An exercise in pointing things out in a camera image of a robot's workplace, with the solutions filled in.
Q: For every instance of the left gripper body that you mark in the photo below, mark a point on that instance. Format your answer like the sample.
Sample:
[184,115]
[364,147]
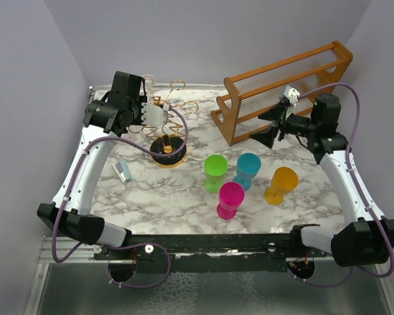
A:
[136,109]

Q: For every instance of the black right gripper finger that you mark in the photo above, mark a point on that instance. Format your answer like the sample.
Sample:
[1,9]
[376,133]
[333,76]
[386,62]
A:
[266,137]
[275,113]

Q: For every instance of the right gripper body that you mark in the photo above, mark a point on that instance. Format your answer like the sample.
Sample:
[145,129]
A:
[293,124]

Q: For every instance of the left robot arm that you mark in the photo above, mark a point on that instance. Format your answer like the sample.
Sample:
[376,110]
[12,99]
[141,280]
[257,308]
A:
[105,121]

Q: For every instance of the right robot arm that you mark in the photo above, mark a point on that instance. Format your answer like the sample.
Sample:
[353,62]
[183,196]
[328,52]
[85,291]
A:
[368,236]

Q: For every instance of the wooden rack with clear rods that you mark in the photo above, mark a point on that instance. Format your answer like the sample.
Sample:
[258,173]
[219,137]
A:
[251,93]

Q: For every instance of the teal plastic goblet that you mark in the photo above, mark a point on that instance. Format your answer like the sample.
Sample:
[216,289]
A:
[247,167]

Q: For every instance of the orange plastic goblet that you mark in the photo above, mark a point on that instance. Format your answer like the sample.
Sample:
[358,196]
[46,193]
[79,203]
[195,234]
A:
[284,181]

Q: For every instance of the green plastic goblet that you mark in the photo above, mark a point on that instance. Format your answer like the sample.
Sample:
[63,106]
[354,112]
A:
[215,168]

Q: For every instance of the pink plastic goblet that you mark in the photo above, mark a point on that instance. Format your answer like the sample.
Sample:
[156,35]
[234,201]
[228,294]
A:
[231,196]

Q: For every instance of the light blue stapler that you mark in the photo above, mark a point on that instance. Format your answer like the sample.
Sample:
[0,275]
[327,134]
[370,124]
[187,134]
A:
[122,171]

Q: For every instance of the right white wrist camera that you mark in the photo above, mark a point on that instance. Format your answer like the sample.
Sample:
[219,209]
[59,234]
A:
[291,94]

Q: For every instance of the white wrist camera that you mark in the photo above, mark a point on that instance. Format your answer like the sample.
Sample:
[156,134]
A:
[291,94]
[154,115]

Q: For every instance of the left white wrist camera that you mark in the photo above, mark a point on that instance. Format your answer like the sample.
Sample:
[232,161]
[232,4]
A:
[154,115]

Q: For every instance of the gold wire wine glass rack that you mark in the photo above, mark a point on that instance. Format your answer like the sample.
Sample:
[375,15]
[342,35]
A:
[168,139]

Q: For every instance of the black base frame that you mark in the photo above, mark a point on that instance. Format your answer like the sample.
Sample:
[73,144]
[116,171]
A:
[201,253]

